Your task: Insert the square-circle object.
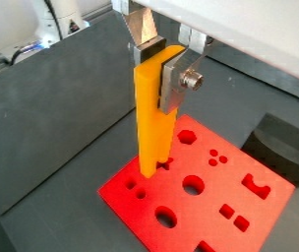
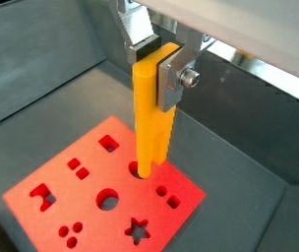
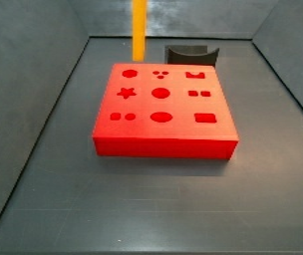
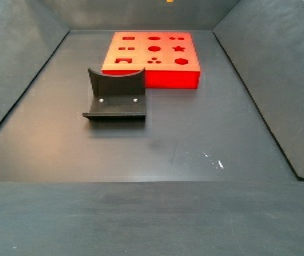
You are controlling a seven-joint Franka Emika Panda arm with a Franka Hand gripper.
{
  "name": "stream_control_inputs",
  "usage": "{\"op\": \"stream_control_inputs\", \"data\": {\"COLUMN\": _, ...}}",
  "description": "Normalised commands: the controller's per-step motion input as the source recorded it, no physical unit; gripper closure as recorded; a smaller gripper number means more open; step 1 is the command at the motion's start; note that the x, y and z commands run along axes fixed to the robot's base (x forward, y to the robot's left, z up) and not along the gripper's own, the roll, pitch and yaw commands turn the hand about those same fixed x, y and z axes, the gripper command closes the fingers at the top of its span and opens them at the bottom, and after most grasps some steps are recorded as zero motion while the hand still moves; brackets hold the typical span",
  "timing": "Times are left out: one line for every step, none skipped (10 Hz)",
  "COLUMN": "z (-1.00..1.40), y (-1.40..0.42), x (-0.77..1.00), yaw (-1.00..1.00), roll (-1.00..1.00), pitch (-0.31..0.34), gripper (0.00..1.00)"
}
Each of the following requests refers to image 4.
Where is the red shape-sorter block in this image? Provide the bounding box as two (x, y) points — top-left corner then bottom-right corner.
(102, 31), (202, 89)

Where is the black curved holder stand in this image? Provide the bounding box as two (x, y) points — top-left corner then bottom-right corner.
(83, 69), (147, 120)

